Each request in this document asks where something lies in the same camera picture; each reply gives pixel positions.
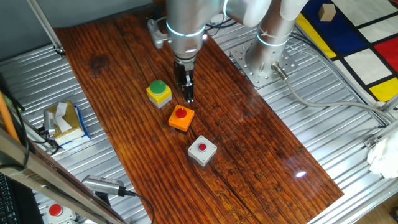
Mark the white crumpled cloth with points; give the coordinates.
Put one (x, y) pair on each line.
(385, 158)

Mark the grey box small red button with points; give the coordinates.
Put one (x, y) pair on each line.
(197, 155)

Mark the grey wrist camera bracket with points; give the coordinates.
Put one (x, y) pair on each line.
(155, 34)

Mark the black keyboard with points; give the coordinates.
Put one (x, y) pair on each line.
(6, 202)

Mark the blue white tissue pack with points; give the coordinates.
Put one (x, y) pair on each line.
(74, 142)

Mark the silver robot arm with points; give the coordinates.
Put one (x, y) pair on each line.
(186, 18)

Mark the coloured squares cloth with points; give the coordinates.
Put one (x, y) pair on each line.
(342, 34)

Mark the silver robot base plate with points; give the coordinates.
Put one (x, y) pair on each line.
(258, 79)

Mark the shiny metal frame beam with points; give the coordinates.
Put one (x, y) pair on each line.
(18, 165)

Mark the silver ribbed camera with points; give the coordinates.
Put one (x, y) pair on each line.
(99, 184)

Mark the small wooden cube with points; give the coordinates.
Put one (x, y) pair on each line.
(326, 13)

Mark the yellow box green button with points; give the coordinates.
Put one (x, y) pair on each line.
(158, 97)

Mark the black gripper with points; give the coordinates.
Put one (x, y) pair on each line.
(183, 73)

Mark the silver camera beside tissues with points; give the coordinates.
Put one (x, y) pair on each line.
(49, 121)

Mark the gold tissue box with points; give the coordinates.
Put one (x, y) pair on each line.
(73, 121)

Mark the grey metal pole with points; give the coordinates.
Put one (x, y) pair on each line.
(45, 28)

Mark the orange box red button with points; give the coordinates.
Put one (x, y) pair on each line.
(178, 123)

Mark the aluminium profile bar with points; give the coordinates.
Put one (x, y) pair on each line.
(371, 141)

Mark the brown wooden board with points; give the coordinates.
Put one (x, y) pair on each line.
(248, 140)

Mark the orange pole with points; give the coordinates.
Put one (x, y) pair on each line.
(7, 118)

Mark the grey box red mushroom button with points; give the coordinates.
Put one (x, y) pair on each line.
(56, 210)

